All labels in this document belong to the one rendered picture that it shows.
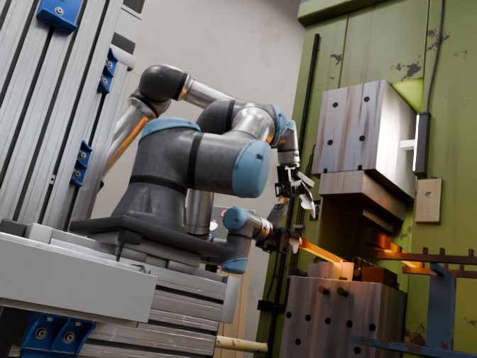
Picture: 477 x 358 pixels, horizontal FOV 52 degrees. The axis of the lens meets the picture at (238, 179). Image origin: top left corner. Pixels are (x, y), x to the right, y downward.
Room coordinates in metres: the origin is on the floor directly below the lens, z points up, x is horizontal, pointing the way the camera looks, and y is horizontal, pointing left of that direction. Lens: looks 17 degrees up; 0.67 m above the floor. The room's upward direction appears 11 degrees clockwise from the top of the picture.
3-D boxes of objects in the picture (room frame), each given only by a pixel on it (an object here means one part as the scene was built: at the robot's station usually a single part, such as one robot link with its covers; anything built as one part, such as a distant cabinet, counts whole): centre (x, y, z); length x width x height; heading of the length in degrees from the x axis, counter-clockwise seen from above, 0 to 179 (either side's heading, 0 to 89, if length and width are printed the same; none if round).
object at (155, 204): (0.94, 0.15, 0.87); 0.15 x 0.15 x 0.10
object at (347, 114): (2.02, -0.59, 1.56); 0.42 x 0.39 x 0.40; 137
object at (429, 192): (1.77, -0.73, 1.27); 0.09 x 0.02 x 0.17; 47
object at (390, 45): (2.12, -0.69, 2.06); 0.44 x 0.41 x 0.47; 137
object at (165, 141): (0.94, 0.15, 0.98); 0.13 x 0.12 x 0.14; 84
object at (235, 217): (1.46, -0.03, 0.98); 0.11 x 0.08 x 0.09; 137
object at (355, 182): (2.05, -0.56, 1.32); 0.42 x 0.20 x 0.10; 137
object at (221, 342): (2.06, -0.10, 0.62); 0.44 x 0.05 x 0.05; 137
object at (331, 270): (2.05, -0.56, 0.96); 0.42 x 0.20 x 0.09; 137
